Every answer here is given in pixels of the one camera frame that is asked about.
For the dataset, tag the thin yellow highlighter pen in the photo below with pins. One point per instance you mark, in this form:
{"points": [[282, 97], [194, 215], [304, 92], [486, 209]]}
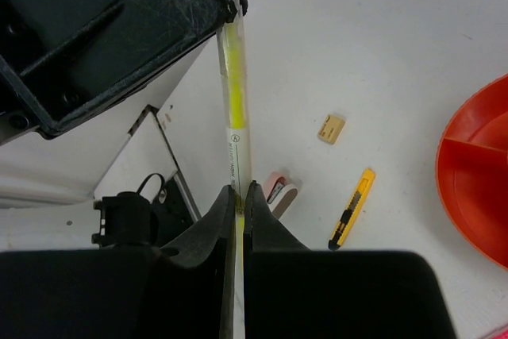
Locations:
{"points": [[231, 51]]}

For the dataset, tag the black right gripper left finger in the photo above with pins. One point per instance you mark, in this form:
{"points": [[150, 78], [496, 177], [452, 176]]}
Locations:
{"points": [[202, 272]]}

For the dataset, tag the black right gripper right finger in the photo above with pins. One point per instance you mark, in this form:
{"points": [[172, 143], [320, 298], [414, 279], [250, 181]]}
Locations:
{"points": [[271, 295]]}

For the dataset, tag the small tan eraser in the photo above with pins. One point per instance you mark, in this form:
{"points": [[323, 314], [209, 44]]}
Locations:
{"points": [[331, 128]]}

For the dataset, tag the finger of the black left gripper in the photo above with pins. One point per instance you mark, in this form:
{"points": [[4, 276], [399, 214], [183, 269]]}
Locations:
{"points": [[64, 62], [243, 6]]}

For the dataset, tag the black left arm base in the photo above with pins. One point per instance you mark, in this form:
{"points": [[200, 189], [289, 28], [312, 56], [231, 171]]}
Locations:
{"points": [[155, 214]]}

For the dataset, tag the pink pen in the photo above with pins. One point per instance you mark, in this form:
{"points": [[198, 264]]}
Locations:
{"points": [[501, 333]]}

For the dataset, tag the orange round divided container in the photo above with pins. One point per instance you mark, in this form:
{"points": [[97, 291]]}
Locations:
{"points": [[471, 170]]}

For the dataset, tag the yellow black utility knife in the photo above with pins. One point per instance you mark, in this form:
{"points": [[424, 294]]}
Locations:
{"points": [[352, 210]]}

